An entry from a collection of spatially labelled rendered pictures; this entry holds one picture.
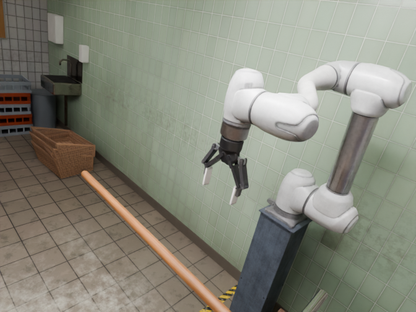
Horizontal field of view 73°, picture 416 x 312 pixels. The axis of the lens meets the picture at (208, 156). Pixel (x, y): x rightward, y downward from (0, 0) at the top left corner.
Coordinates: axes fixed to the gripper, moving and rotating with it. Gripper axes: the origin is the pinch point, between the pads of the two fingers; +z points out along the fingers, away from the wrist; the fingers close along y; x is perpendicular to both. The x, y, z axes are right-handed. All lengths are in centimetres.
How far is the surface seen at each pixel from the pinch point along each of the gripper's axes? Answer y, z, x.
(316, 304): -41.4, 15.8, -4.1
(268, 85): 54, -26, -95
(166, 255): -5.1, 13.4, 24.0
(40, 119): 390, 114, -50
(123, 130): 222, 70, -89
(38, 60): 446, 40, -64
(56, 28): 387, -13, -71
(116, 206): 23.8, 13.7, 25.0
